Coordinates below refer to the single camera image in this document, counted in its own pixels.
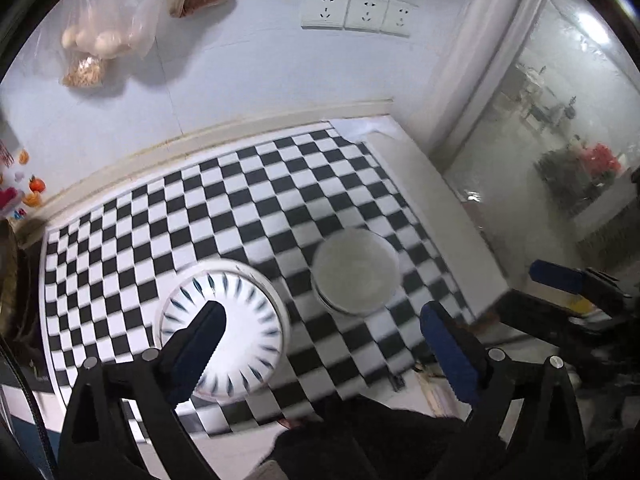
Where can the white oval plate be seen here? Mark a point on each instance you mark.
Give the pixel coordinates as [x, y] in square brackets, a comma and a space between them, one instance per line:
[225, 332]

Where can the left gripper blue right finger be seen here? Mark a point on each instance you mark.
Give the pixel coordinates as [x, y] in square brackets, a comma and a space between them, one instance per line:
[461, 356]

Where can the middle wall socket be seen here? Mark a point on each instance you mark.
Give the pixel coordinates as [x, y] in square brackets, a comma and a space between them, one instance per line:
[365, 15]

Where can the plastic bag with eggs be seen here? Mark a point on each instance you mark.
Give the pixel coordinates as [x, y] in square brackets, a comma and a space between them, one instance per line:
[79, 40]

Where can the black white checkered mat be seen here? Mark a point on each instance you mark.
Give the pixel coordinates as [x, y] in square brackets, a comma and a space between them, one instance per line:
[242, 227]

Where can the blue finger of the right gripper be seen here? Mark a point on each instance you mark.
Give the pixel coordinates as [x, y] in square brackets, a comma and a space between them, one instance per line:
[583, 282]

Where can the white bowl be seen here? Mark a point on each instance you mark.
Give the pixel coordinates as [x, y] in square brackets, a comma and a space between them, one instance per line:
[355, 272]

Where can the glass sliding door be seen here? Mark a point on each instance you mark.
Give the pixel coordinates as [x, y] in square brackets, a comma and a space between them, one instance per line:
[547, 161]

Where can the left wall socket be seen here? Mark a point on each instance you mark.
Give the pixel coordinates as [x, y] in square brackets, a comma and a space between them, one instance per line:
[323, 13]

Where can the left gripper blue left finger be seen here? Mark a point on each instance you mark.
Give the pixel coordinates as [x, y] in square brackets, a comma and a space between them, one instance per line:
[187, 352]

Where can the right wall socket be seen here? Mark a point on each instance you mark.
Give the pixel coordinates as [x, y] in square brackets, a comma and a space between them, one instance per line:
[399, 18]

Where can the blue leaf pattern plate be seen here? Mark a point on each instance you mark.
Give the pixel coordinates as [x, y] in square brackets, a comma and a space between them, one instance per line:
[225, 329]

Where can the wall socket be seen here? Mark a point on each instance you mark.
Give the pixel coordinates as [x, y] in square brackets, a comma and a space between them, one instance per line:
[399, 18]
[323, 13]
[365, 15]

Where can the colourful wall sticker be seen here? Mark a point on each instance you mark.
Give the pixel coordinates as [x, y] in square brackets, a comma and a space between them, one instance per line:
[23, 188]

